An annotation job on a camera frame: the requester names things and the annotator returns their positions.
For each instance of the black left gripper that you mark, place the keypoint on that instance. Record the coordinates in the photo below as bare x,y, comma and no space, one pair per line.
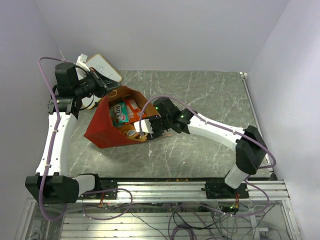
103,89

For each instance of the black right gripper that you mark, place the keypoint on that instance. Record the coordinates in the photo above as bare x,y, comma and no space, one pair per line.
151,129

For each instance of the orange chip bag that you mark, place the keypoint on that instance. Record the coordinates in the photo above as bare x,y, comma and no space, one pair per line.
130,132

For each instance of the red paper bag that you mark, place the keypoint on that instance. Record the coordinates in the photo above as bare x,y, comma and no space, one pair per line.
101,130

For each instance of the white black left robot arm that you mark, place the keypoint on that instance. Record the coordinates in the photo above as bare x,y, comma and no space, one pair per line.
51,183

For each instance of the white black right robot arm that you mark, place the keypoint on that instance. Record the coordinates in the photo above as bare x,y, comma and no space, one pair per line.
248,144

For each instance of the orange cracker snack pack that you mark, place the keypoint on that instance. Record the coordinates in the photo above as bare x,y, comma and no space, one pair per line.
133,110

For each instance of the teal candy snack pack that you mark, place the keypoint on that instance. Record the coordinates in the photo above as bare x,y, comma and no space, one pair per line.
119,114

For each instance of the small whiteboard yellow frame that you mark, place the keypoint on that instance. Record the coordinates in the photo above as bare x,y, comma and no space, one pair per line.
98,63

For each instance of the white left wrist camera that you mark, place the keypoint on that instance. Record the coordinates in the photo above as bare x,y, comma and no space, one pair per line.
81,62

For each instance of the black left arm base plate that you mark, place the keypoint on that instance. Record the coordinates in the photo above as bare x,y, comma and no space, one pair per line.
105,187

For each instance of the aluminium rail frame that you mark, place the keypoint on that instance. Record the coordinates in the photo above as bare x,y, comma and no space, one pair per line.
168,209

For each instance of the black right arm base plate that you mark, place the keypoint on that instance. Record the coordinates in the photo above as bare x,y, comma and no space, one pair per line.
215,188

